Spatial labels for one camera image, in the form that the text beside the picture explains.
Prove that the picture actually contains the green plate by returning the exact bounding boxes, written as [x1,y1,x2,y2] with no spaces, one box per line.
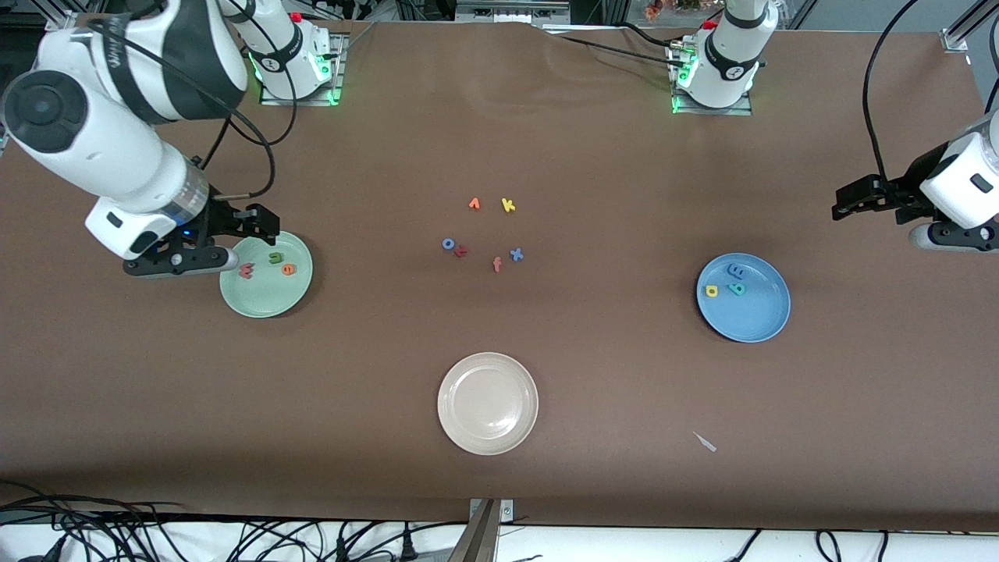
[219,229,315,319]

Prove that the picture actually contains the blue plate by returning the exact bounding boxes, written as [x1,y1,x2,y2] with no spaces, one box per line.
[696,252,791,343]

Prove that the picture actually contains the brown table cover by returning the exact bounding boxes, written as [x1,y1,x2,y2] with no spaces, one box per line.
[0,12,999,535]

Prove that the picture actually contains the beige plate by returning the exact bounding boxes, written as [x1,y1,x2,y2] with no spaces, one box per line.
[437,352,540,457]

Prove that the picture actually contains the grey equipment box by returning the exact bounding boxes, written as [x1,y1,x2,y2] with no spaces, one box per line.
[455,0,572,24]

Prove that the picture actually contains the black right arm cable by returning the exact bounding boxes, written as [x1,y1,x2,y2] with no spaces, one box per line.
[86,20,299,200]

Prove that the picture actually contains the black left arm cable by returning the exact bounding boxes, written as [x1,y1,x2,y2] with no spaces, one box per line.
[862,0,918,188]

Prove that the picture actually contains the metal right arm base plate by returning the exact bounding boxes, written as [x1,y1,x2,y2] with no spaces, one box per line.
[260,31,346,107]

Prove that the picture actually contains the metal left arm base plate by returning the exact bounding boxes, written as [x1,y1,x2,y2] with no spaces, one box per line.
[670,43,754,117]

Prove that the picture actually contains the black cable to arm base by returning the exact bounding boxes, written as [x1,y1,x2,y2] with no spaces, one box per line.
[539,22,688,67]

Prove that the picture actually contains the tangled black cable bundle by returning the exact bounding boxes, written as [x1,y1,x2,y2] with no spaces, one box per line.
[0,480,469,562]

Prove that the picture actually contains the black cable loops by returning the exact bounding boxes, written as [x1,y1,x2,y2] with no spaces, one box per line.
[726,529,891,562]

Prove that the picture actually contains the metal post bracket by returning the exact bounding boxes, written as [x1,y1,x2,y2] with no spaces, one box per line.
[446,498,516,562]

